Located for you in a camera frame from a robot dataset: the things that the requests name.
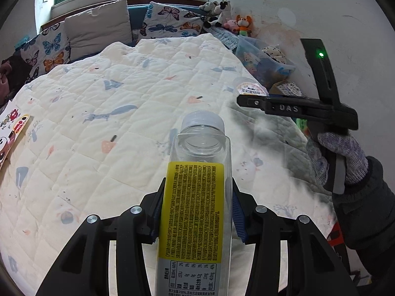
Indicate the cardboard box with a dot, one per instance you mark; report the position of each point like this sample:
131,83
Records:
277,88

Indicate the beige pillow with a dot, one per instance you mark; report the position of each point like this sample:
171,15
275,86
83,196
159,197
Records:
98,27

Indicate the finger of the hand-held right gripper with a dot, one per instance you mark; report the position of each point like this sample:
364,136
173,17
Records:
277,108

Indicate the folded patterned cloth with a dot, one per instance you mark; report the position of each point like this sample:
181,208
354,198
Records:
225,37

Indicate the person's right hand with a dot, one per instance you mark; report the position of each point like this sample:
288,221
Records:
351,154

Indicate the large butterfly print pillow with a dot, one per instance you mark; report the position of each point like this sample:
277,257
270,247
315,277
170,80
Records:
169,21

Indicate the small lidded jelly cup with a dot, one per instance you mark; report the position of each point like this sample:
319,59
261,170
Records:
248,87

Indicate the patterned fabric in bin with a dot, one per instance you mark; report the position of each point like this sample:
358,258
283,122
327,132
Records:
273,54

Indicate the cartoon sticker sheet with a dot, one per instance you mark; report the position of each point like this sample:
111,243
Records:
12,129

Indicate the dark cloth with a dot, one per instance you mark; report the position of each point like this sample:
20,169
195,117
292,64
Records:
18,74

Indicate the green plastic basket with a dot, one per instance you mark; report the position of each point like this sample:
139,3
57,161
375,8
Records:
301,124

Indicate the clear plastic storage bin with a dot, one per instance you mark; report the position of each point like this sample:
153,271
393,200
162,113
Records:
256,58

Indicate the black and white cow plush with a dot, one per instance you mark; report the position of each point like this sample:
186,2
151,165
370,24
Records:
217,12

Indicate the pink plush toy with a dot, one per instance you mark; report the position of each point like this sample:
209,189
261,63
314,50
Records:
230,24

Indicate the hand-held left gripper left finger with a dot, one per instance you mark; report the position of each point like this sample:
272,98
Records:
156,214

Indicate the cartoon sticker book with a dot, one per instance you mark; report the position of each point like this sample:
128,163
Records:
291,89

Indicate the clear bottle with yellow label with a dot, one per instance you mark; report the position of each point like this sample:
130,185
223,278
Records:
194,206

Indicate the white quilted blanket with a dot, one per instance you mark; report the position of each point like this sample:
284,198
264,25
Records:
123,129

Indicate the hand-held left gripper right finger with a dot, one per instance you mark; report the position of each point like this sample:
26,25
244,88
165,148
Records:
239,219

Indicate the orange fox plush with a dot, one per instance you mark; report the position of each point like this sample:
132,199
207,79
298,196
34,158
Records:
243,24

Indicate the small butterfly print pillow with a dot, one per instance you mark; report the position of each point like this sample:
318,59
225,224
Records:
49,52

